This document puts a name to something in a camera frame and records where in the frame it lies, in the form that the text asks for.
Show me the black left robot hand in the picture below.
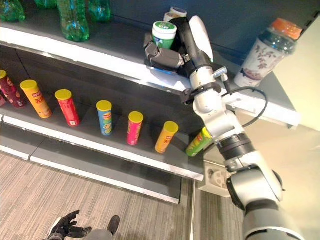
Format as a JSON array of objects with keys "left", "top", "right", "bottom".
[{"left": 48, "top": 210, "right": 93, "bottom": 239}]

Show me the red chips can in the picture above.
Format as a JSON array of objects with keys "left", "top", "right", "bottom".
[{"left": 54, "top": 89, "right": 81, "bottom": 128}]

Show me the green white gum jar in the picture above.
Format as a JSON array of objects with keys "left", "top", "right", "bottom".
[{"left": 151, "top": 21, "right": 178, "bottom": 50}]

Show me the dark robot foot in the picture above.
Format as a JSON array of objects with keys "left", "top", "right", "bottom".
[{"left": 106, "top": 215, "right": 121, "bottom": 236}]

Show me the green plastic bottle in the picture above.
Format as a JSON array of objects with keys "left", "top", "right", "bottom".
[
  {"left": 88, "top": 0, "right": 112, "bottom": 23},
  {"left": 56, "top": 0, "right": 91, "bottom": 43},
  {"left": 0, "top": 0, "right": 26, "bottom": 23},
  {"left": 33, "top": 0, "right": 59, "bottom": 10}
]

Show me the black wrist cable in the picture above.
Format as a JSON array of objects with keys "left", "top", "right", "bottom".
[{"left": 223, "top": 74, "right": 269, "bottom": 129}]

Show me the white jar with dark lid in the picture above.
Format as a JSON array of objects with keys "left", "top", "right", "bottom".
[{"left": 163, "top": 6, "right": 188, "bottom": 24}]

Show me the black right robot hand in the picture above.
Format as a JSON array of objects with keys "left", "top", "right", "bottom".
[{"left": 143, "top": 15, "right": 214, "bottom": 74}]

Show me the pink chips can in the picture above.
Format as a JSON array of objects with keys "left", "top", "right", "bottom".
[{"left": 126, "top": 111, "right": 145, "bottom": 146}]

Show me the floral label bottle orange cap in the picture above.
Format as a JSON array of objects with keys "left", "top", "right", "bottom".
[{"left": 233, "top": 17, "right": 303, "bottom": 88}]

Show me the white wall outlet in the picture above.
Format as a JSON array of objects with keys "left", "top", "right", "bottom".
[{"left": 198, "top": 160, "right": 233, "bottom": 199}]

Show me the orange chips can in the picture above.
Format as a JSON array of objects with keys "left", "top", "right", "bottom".
[
  {"left": 19, "top": 79, "right": 53, "bottom": 119},
  {"left": 154, "top": 121, "right": 180, "bottom": 154}
]

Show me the green chips can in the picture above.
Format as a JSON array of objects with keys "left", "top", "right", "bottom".
[{"left": 185, "top": 126, "right": 214, "bottom": 158}]

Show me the blue chips can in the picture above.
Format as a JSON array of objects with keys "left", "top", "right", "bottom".
[{"left": 96, "top": 100, "right": 114, "bottom": 137}]

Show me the grey shelf board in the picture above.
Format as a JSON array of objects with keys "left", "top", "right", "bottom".
[
  {"left": 0, "top": 44, "right": 205, "bottom": 182},
  {"left": 0, "top": 7, "right": 302, "bottom": 130},
  {"left": 0, "top": 122, "right": 183, "bottom": 205}
]

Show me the silver robot leg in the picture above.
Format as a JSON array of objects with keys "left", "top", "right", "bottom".
[{"left": 84, "top": 228, "right": 113, "bottom": 240}]

